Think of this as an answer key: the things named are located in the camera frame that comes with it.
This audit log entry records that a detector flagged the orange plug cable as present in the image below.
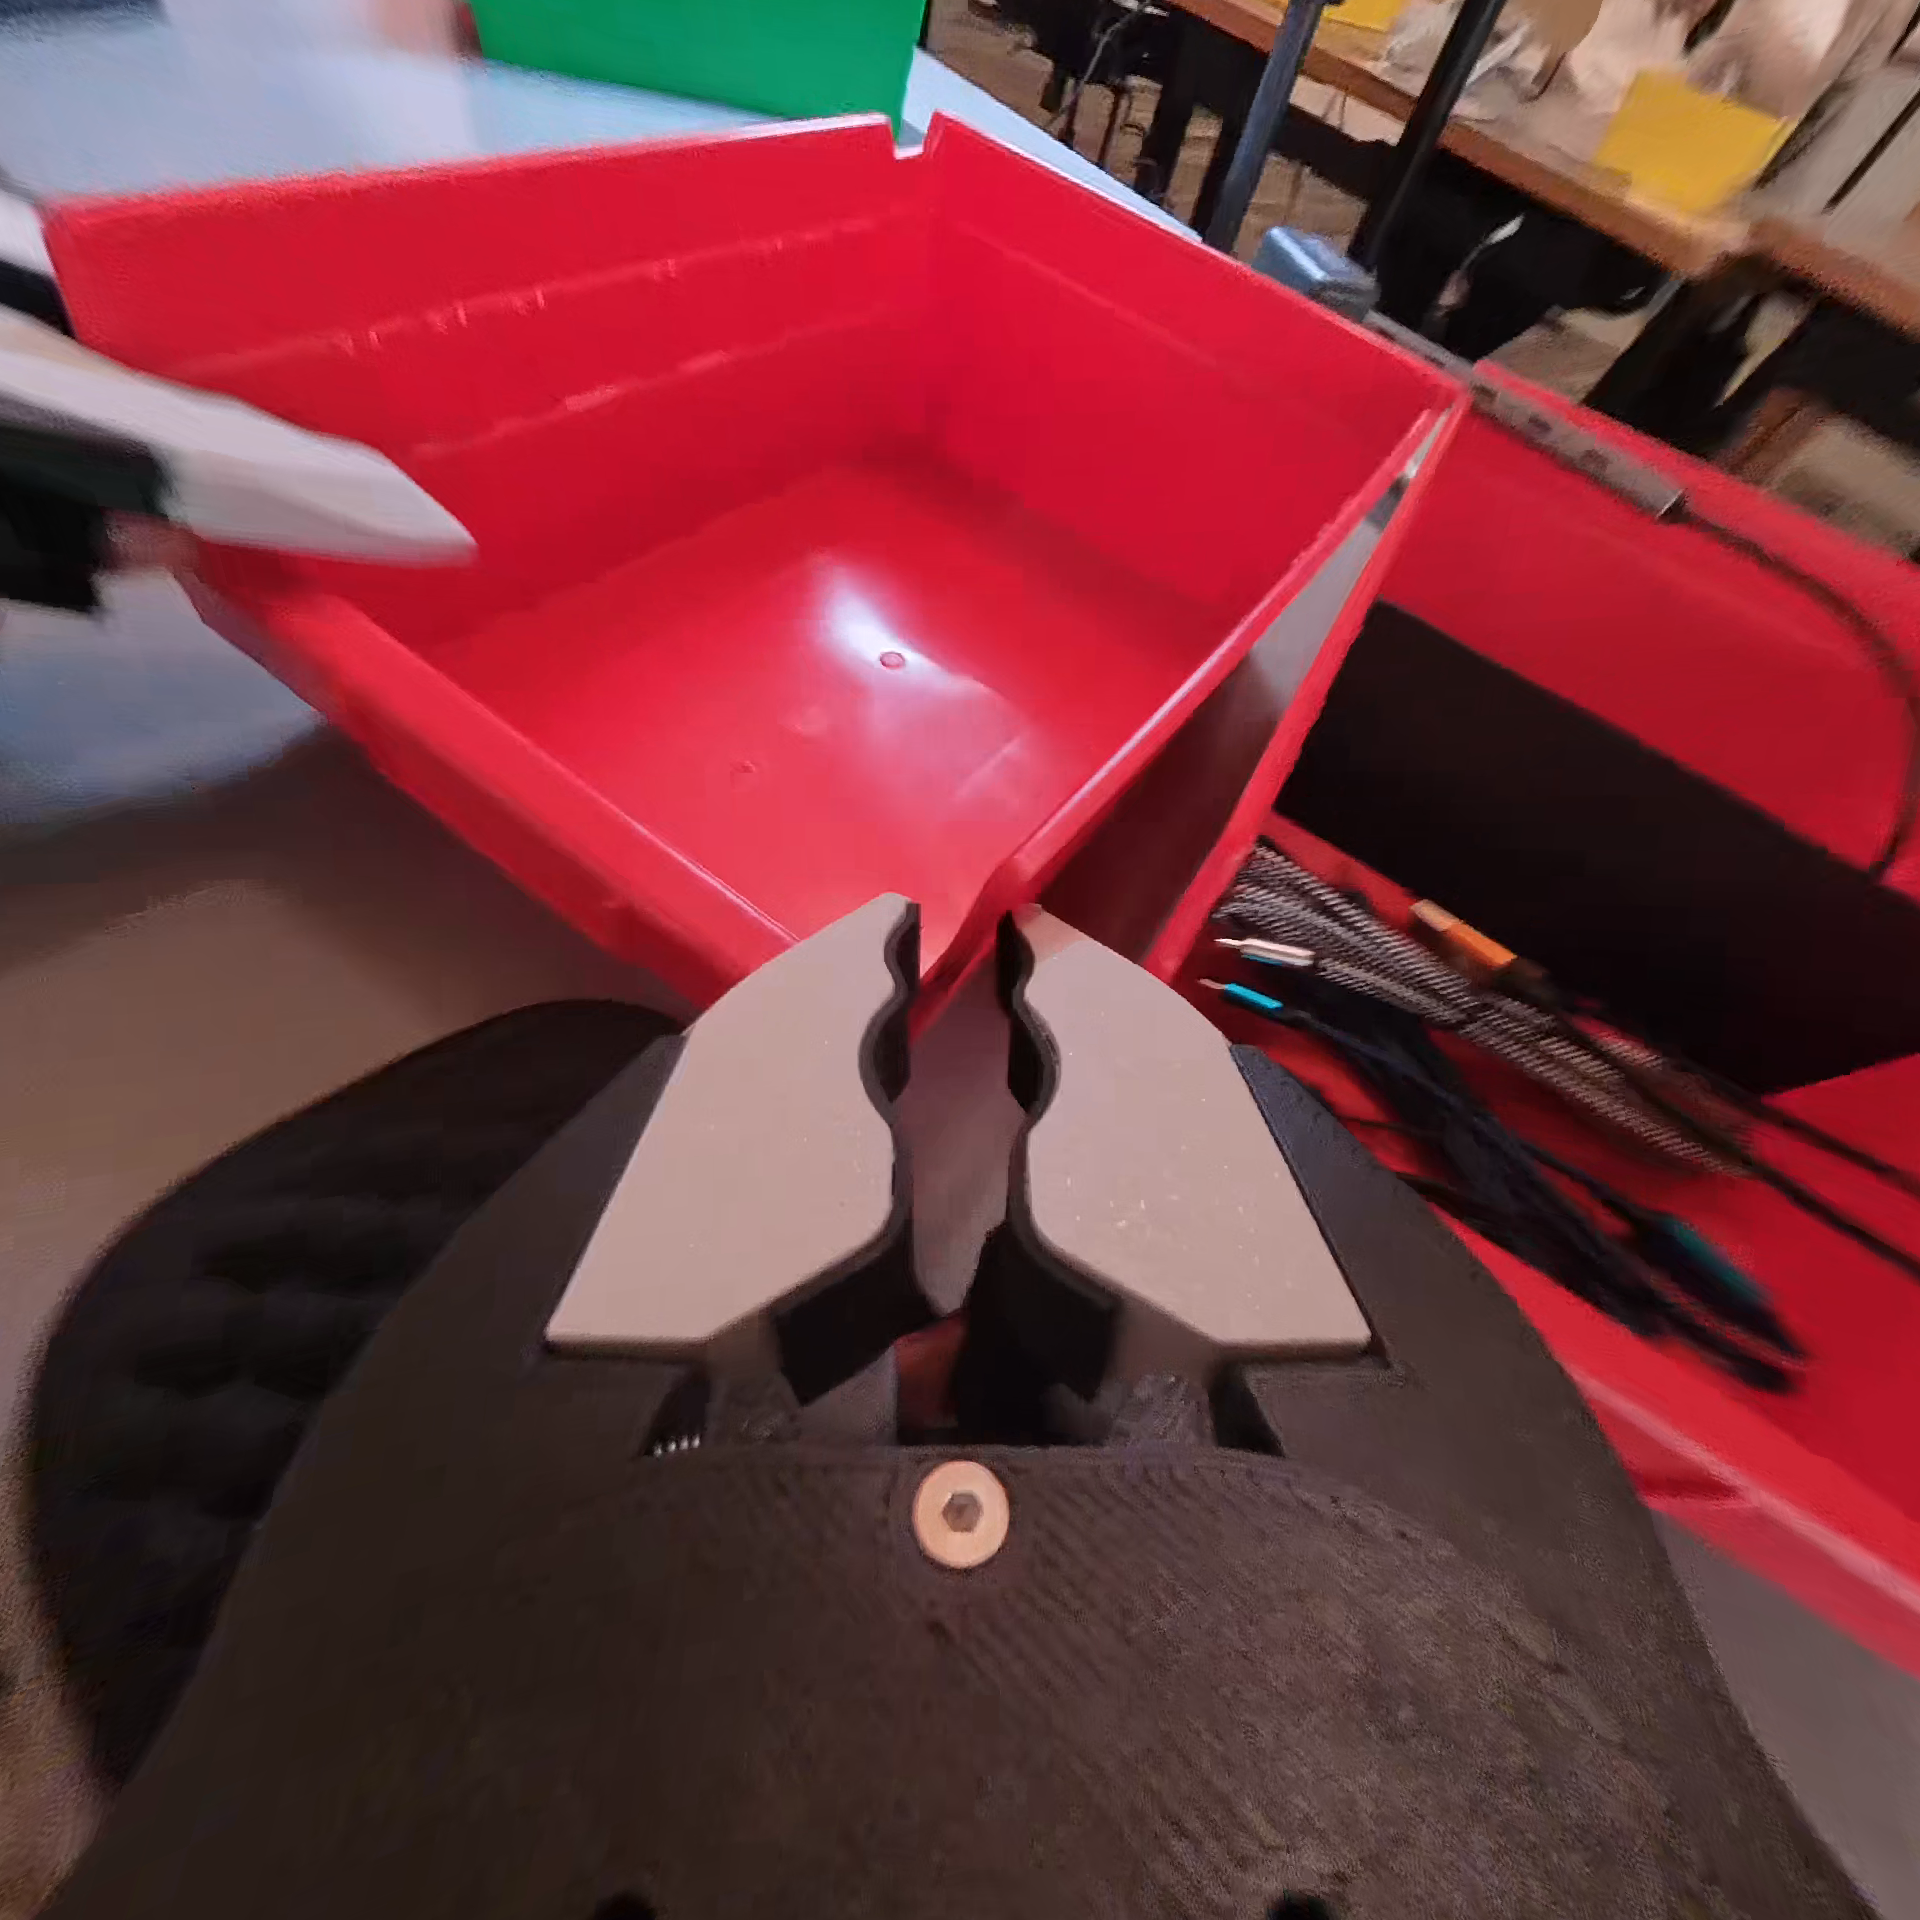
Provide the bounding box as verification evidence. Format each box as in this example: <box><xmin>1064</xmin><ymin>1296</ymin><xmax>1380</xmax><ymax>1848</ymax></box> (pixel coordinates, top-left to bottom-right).
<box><xmin>1410</xmin><ymin>897</ymin><xmax>1562</xmax><ymax>1000</ymax></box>

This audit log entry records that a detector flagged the green plastic bin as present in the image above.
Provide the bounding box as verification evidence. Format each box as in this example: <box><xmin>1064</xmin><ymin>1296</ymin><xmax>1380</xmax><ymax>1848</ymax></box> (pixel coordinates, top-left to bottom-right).
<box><xmin>464</xmin><ymin>0</ymin><xmax>933</xmax><ymax>135</ymax></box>

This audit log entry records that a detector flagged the blue grey device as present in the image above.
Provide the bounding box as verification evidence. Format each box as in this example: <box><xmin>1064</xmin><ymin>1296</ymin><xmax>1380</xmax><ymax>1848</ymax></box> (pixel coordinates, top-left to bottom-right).
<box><xmin>1252</xmin><ymin>224</ymin><xmax>1383</xmax><ymax>321</ymax></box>

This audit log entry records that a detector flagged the yellow box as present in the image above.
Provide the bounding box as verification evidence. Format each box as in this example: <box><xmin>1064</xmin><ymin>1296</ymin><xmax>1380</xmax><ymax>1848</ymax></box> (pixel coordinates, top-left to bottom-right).
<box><xmin>1592</xmin><ymin>67</ymin><xmax>1796</xmax><ymax>215</ymax></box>

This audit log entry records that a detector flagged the black white braided cable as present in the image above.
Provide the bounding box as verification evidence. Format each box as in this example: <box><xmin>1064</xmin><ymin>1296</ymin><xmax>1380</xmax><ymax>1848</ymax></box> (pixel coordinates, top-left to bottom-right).
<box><xmin>1237</xmin><ymin>840</ymin><xmax>1757</xmax><ymax>1176</ymax></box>
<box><xmin>1212</xmin><ymin>897</ymin><xmax>1487</xmax><ymax>1037</ymax></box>

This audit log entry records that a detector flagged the long grey usb hub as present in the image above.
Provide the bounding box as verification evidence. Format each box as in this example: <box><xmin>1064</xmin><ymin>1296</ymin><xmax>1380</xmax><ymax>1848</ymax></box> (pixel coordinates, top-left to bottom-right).
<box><xmin>1365</xmin><ymin>307</ymin><xmax>1694</xmax><ymax>521</ymax></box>

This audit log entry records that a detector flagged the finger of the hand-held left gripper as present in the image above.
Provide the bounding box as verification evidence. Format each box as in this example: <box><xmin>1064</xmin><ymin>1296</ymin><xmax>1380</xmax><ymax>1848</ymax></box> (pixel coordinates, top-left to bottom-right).
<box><xmin>0</xmin><ymin>304</ymin><xmax>482</xmax><ymax>617</ymax></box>
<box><xmin>0</xmin><ymin>184</ymin><xmax>74</xmax><ymax>341</ymax></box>

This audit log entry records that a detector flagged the long wooden table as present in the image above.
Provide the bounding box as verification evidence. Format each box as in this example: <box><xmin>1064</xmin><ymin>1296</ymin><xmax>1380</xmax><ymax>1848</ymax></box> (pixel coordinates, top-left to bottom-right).
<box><xmin>1170</xmin><ymin>0</ymin><xmax>1920</xmax><ymax>301</ymax></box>

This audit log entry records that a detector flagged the teal plug black cable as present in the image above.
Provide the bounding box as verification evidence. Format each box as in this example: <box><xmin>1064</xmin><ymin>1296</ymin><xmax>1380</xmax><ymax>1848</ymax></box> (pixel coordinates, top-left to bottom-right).
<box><xmin>1200</xmin><ymin>978</ymin><xmax>1501</xmax><ymax>1144</ymax></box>
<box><xmin>1635</xmin><ymin>1208</ymin><xmax>1802</xmax><ymax>1389</ymax></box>

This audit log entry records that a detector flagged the black hub cable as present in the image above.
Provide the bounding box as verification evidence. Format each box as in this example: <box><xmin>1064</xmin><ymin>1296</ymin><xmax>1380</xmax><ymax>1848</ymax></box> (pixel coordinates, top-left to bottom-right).
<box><xmin>1679</xmin><ymin>504</ymin><xmax>1920</xmax><ymax>887</ymax></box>

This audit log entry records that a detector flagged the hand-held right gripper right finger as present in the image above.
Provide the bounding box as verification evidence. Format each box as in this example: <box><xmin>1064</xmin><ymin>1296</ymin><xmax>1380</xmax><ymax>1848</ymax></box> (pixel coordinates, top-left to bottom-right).
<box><xmin>992</xmin><ymin>904</ymin><xmax>1375</xmax><ymax>1397</ymax></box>

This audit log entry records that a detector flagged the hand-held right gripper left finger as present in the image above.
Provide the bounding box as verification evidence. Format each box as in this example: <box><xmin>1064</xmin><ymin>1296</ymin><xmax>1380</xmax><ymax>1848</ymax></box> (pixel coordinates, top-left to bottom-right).
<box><xmin>543</xmin><ymin>893</ymin><xmax>923</xmax><ymax>1408</ymax></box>

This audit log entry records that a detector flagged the red plastic bin with divider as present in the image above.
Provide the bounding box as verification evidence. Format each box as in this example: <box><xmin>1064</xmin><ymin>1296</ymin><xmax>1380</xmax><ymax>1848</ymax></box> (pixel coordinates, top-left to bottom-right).
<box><xmin>1140</xmin><ymin>360</ymin><xmax>1920</xmax><ymax>1667</ymax></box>

